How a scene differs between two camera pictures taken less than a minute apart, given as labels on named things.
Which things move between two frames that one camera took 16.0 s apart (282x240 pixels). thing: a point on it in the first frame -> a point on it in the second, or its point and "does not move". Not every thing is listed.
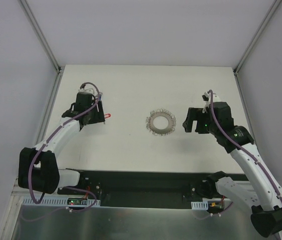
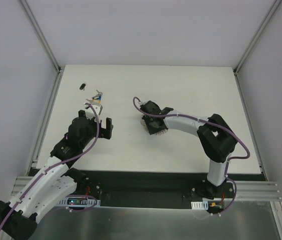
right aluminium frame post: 256,36 does not move
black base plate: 142,188 does not move
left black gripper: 97,116 -> 96,124
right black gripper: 197,121 -> 151,124
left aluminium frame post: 41,35 does not move
